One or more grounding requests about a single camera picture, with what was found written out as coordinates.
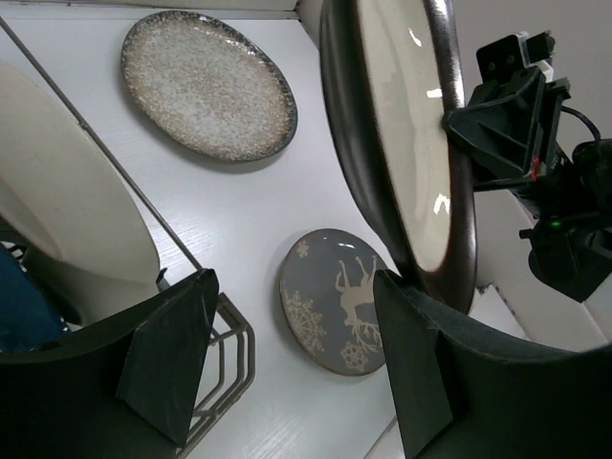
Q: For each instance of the grey wire dish rack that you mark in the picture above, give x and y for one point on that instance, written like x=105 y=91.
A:
x=233 y=335

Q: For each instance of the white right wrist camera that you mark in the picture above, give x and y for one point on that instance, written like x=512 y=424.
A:
x=516 y=52

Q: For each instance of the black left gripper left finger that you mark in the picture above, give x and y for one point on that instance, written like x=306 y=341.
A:
x=124 y=387

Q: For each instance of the blue shell shaped dish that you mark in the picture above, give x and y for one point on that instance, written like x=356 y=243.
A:
x=27 y=319

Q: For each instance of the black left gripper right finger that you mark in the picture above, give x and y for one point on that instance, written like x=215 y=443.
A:
x=462 y=389

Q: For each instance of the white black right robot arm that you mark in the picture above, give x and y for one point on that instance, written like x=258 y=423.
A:
x=574 y=257

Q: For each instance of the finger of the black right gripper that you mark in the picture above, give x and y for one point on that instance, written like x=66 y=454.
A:
x=499 y=126

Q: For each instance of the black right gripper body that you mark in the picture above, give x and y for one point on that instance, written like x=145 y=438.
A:
x=560 y=187

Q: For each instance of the grey tree pattern plate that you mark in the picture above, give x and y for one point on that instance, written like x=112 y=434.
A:
x=327 y=298

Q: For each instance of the speckled beige round plate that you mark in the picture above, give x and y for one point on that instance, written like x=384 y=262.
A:
x=208 y=87

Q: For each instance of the silver metal plate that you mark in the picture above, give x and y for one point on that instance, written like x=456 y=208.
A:
x=390 y=71

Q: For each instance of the cream divided plate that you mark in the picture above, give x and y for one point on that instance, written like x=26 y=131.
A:
x=88 y=243

